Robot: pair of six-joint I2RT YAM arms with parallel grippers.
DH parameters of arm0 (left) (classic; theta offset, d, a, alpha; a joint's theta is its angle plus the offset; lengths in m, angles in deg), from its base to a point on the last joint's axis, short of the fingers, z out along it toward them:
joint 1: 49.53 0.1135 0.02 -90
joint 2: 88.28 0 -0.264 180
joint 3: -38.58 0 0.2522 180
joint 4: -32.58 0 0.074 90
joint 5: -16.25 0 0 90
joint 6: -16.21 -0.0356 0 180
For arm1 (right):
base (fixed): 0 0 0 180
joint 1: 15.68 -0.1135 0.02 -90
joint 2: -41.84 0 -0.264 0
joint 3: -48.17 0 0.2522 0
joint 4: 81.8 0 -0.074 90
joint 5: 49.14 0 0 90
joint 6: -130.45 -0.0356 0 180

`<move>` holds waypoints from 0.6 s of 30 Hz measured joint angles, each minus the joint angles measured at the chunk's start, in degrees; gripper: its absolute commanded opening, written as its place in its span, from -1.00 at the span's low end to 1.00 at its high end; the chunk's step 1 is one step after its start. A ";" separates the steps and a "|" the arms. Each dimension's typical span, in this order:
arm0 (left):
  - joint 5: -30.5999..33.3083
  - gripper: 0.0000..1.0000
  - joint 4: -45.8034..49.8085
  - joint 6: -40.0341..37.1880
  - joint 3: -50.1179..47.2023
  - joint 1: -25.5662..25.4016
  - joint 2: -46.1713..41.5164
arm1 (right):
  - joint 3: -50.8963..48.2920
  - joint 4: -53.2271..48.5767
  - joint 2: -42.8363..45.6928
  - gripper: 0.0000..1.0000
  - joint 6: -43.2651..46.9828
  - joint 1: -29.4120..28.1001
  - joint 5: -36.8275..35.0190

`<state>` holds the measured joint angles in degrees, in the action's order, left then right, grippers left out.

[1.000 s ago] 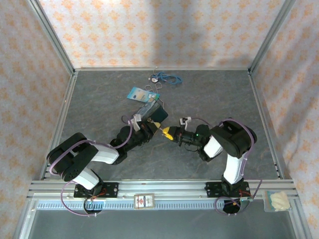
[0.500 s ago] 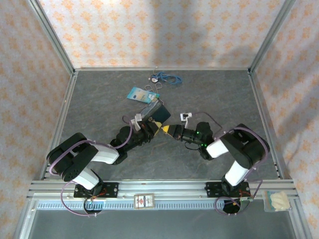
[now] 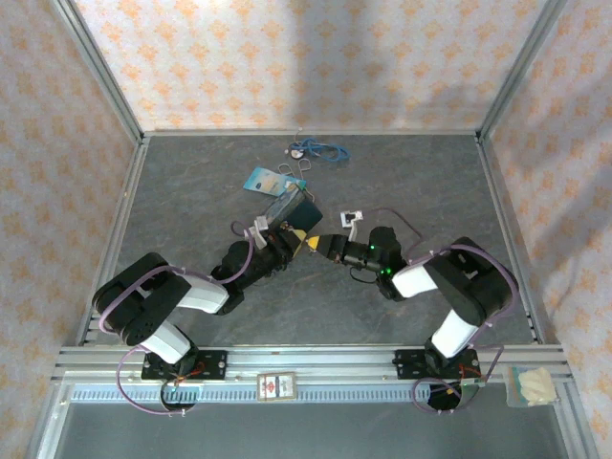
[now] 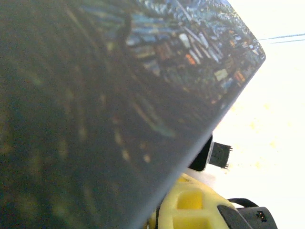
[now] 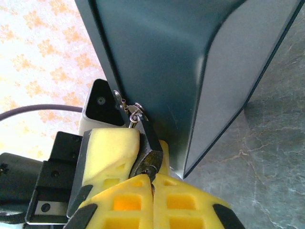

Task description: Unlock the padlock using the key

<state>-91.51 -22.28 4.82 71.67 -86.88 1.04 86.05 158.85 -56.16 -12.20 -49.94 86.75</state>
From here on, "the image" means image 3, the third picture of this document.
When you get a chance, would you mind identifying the thin black cable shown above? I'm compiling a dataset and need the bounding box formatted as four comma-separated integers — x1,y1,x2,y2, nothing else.
348,264,383,287

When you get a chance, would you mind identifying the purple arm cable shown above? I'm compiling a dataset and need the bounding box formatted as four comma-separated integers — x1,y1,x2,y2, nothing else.
370,206,521,416
98,220,259,417

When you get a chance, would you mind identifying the aluminium table side rail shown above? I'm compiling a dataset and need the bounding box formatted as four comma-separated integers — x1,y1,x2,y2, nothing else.
476,136,546,345
75,138,150,346

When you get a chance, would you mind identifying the plastic bag with white gloves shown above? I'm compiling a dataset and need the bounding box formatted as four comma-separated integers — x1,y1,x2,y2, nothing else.
505,365,559,409

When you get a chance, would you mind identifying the blue stethoscope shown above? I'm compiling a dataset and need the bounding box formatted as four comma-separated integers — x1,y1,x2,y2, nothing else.
285,137,352,162

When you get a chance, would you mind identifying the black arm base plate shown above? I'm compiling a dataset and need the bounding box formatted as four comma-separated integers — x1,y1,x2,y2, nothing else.
394,348,479,382
142,350,229,382

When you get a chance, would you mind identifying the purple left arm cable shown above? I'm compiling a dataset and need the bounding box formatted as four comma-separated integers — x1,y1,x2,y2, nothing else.
98,220,259,417

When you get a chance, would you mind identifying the aluminium frame corner post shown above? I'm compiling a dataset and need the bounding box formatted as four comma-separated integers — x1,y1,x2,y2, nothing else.
51,0,145,144
476,0,569,140

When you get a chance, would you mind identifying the thin aluminium table edge rail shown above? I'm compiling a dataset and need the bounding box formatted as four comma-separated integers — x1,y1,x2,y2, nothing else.
142,128,481,140

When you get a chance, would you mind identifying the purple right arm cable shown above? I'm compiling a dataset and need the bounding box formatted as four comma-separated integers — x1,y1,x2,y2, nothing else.
370,206,521,416

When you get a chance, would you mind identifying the slotted grey cable duct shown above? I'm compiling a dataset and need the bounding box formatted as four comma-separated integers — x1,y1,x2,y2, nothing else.
70,383,511,404

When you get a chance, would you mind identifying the long aluminium mounting rail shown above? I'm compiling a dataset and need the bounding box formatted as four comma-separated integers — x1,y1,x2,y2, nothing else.
53,343,573,383

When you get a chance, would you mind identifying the aluminium lower frame bar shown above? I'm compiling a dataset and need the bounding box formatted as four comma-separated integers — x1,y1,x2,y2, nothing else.
26,380,73,459
554,377,601,459

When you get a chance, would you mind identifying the blue cotton swab packet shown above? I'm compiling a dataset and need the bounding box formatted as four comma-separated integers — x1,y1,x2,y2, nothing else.
242,165,307,198

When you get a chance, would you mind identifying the green circuit board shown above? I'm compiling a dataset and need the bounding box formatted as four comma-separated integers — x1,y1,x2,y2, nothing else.
457,376,485,399

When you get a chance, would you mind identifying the dark teal box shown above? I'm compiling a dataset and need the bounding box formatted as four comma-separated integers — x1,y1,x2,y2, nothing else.
264,187,325,236

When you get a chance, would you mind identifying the red and white label card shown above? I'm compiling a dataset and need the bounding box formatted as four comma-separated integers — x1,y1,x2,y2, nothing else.
256,371,298,402

